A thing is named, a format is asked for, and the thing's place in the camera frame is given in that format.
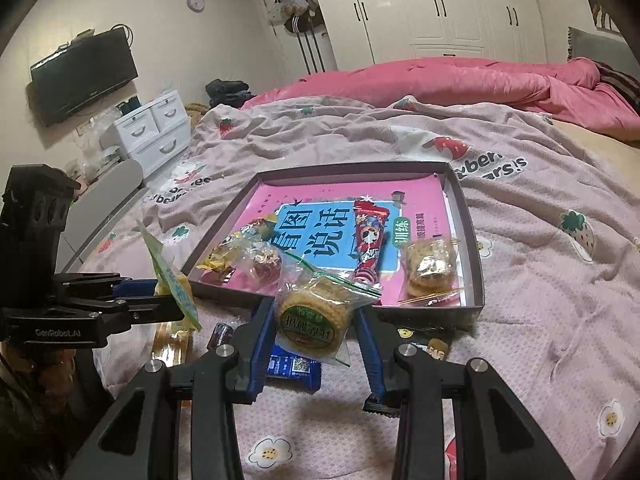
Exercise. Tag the white drawer chest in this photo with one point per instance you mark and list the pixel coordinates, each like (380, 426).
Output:
(155, 145)

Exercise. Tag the pink duvet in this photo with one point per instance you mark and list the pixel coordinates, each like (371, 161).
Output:
(450, 80)

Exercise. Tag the flower and bird wall painting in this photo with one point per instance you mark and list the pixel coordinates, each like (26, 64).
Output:
(600, 15)

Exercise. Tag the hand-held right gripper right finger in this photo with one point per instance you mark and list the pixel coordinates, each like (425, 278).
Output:
(369, 355)

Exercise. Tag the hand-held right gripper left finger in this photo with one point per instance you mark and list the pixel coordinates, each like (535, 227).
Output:
(262, 340)

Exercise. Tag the red cartoon snack packet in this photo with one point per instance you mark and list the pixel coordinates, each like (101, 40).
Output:
(370, 245)

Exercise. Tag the black green pea snack packet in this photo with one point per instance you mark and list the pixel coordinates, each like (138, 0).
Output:
(435, 350)

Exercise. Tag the clear packet round biscuit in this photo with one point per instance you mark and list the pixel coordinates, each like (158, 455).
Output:
(310, 320)

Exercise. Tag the yellow green snack packet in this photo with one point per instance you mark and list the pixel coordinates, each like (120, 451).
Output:
(172, 280)

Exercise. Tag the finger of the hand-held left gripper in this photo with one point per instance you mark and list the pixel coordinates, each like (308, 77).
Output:
(135, 286)
(150, 310)

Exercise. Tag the shallow dark cardboard box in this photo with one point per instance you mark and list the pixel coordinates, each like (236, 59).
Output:
(350, 172)

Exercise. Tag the small dark purple jelly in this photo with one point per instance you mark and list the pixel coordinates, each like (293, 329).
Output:
(220, 335)

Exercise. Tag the pink strawberry printed blanket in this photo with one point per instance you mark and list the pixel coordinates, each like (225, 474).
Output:
(540, 310)

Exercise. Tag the black wall television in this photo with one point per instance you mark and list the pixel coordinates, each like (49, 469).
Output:
(85, 80)

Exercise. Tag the orange snack packet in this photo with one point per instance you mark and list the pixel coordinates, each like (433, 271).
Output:
(172, 342)

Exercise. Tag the grey padded headboard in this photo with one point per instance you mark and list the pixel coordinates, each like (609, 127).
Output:
(590, 42)

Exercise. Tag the beige bed sheet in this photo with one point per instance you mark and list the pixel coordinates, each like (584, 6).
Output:
(600, 140)

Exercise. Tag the clear packet red candy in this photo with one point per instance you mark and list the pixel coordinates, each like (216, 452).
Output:
(262, 265)

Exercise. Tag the dark striped pillow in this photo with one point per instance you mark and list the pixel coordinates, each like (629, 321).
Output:
(620, 85)

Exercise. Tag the blue snack packet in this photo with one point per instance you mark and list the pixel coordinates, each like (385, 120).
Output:
(295, 367)

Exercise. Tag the clear packet crumbly cake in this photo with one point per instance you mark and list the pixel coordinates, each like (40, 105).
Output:
(430, 265)

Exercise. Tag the dark clothes pile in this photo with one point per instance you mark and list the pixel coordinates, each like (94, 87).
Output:
(227, 92)

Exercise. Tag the clear plastic bags clutter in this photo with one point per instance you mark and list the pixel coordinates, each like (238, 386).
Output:
(100, 155)

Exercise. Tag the clear packet yellow candy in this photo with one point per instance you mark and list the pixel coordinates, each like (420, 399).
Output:
(220, 260)

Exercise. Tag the round wall clock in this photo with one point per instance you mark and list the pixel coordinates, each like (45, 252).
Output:
(195, 2)

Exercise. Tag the brown plush cloth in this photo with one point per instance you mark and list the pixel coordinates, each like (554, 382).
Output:
(197, 111)

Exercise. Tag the white glossy wardrobe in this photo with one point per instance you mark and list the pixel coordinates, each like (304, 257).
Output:
(450, 10)

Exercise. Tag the pink and blue book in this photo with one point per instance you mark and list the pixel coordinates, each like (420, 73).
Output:
(280, 197)

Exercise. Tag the hanging hats and bags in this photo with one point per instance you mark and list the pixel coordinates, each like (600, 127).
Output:
(297, 5)

